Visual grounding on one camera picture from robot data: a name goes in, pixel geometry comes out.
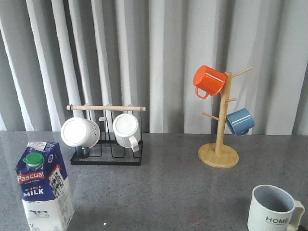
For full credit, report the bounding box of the blue white milk carton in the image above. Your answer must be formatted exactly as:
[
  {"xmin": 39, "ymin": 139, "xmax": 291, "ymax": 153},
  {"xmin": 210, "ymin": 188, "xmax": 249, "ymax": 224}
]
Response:
[{"xmin": 16, "ymin": 141, "xmax": 75, "ymax": 231}]

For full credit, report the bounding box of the white HOME cup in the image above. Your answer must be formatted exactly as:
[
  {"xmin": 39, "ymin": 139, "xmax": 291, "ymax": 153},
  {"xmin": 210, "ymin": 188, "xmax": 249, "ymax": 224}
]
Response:
[{"xmin": 247, "ymin": 185, "xmax": 305, "ymax": 231}]

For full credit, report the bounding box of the white ribbed mug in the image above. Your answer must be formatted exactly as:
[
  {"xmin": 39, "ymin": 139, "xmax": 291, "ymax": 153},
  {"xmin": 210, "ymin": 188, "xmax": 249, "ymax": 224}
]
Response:
[{"xmin": 113, "ymin": 114, "xmax": 141, "ymax": 152}]

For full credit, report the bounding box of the orange mug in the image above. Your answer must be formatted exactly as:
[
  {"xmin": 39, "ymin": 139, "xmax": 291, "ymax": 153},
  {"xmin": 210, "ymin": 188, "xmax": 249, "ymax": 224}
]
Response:
[{"xmin": 193, "ymin": 65, "xmax": 227, "ymax": 99}]

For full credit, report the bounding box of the wooden mug tree stand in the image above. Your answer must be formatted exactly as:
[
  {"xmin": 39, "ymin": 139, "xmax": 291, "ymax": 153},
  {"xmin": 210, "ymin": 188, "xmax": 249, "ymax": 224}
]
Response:
[{"xmin": 198, "ymin": 67, "xmax": 252, "ymax": 168}]

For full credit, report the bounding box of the white smooth mug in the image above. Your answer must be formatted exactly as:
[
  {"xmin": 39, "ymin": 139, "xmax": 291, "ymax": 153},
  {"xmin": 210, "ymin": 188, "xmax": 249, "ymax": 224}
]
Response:
[{"xmin": 61, "ymin": 117, "xmax": 100, "ymax": 148}]

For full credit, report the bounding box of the blue mug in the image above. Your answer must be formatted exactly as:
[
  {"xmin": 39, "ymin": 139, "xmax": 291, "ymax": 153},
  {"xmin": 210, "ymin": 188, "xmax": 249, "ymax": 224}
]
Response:
[{"xmin": 226, "ymin": 108, "xmax": 255, "ymax": 136}]

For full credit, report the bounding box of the grey pleated curtain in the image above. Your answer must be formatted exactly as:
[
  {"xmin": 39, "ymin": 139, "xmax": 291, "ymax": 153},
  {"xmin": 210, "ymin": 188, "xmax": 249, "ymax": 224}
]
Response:
[{"xmin": 0, "ymin": 0, "xmax": 308, "ymax": 135}]

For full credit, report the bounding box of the black wire mug rack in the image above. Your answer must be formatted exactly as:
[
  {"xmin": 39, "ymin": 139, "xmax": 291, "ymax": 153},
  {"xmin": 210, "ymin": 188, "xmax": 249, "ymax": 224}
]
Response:
[{"xmin": 66, "ymin": 104, "xmax": 146, "ymax": 166}]

